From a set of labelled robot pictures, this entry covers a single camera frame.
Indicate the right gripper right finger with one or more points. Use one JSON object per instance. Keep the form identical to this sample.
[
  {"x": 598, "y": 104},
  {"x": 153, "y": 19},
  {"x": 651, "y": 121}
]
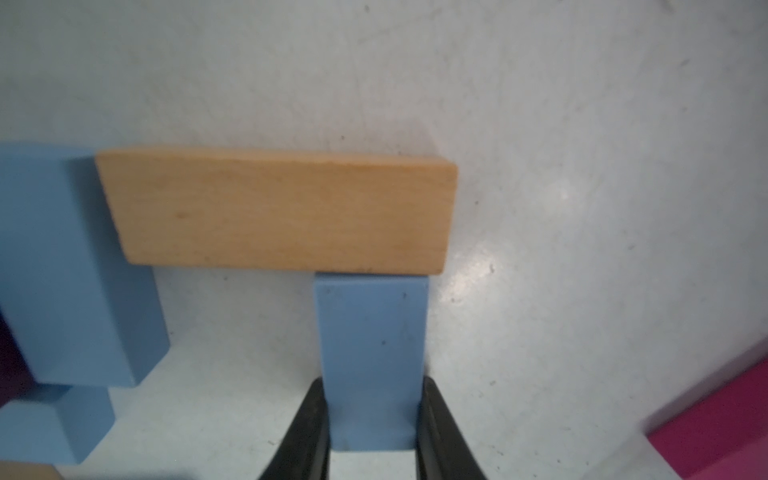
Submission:
[{"x": 441, "y": 450}]

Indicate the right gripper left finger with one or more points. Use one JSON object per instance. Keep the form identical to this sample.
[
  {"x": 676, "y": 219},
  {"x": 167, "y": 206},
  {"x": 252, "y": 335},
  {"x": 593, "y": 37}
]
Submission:
[{"x": 304, "y": 452}]

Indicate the light blue block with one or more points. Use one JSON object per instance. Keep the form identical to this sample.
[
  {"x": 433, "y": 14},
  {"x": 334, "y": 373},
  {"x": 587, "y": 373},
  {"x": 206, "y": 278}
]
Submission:
[
  {"x": 53, "y": 424},
  {"x": 372, "y": 331},
  {"x": 79, "y": 312}
]

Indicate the natural wood block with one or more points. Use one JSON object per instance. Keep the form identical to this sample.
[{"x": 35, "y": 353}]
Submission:
[
  {"x": 280, "y": 210},
  {"x": 28, "y": 471}
]

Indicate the magenta block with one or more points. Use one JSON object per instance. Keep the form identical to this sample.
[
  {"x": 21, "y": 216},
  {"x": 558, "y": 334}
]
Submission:
[{"x": 722, "y": 436}]

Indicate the purple triangle block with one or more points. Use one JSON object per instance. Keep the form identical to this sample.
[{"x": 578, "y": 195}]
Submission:
[{"x": 16, "y": 379}]

